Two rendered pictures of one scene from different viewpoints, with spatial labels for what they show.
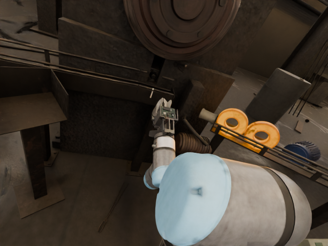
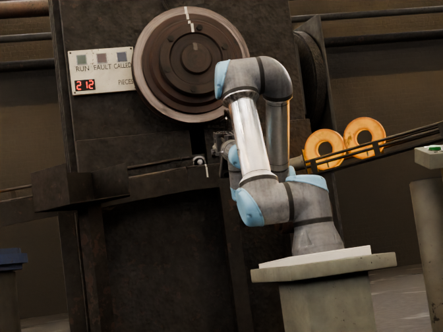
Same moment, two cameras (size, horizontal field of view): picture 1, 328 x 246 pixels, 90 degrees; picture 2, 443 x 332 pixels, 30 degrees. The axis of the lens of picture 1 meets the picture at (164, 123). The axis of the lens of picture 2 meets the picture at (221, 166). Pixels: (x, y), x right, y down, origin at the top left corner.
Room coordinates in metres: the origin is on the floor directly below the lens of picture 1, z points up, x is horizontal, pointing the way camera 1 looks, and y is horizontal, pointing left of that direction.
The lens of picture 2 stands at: (-2.34, -0.39, 0.34)
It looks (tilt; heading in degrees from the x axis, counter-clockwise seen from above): 6 degrees up; 8
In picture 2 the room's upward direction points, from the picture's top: 7 degrees counter-clockwise
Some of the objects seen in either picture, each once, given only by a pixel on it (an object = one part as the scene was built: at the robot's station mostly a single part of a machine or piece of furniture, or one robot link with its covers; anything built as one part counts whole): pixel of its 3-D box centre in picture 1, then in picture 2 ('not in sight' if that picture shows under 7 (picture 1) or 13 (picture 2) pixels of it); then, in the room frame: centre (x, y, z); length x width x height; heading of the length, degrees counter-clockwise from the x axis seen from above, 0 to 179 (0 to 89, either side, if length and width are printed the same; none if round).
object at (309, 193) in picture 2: not in sight; (306, 197); (0.09, -0.27, 0.49); 0.13 x 0.12 x 0.14; 106
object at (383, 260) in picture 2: not in sight; (320, 267); (0.08, -0.29, 0.28); 0.32 x 0.32 x 0.04; 26
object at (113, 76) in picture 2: not in sight; (103, 70); (0.81, 0.49, 1.15); 0.26 x 0.02 x 0.18; 111
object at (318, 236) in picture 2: not in sight; (315, 236); (0.09, -0.29, 0.37); 0.15 x 0.15 x 0.10
